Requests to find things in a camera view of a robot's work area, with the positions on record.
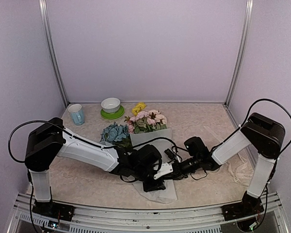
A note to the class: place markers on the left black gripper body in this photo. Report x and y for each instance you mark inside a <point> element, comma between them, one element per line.
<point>148,187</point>

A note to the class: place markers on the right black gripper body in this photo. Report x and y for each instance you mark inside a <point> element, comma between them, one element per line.
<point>180,172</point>

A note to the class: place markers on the pink fake flower bunch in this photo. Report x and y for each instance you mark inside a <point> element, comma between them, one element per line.
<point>146,122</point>

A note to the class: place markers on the blue fake flower bunch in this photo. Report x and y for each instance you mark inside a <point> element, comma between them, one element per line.
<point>116,134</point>

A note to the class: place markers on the cream printed ribbon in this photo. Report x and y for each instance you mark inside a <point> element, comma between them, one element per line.
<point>240,169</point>

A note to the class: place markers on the yellow fake flower stem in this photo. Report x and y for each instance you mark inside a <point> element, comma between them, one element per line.
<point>138,108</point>

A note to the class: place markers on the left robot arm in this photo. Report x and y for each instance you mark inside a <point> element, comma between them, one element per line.
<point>52,139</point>

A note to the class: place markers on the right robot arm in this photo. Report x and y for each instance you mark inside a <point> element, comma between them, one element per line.
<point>259,132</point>

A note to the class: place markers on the green plate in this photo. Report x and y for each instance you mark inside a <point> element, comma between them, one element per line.
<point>114,115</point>

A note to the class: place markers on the white ceramic bowl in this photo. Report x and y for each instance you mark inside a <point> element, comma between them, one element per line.
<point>110,105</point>

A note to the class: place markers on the light blue mug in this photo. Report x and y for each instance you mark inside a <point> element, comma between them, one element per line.
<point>76,114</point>

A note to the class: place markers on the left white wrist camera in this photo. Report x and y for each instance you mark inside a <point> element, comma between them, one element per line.
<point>165,169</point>

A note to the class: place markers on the right aluminium frame post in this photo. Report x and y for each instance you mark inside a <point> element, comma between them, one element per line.
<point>241,52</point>

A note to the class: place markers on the aluminium frame post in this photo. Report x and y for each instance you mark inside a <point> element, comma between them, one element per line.
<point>241,52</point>
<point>51,49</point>

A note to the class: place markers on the front aluminium rail base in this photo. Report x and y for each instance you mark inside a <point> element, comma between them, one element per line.
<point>96,219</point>

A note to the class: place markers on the left aluminium frame post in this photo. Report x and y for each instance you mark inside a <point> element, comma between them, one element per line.
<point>51,49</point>

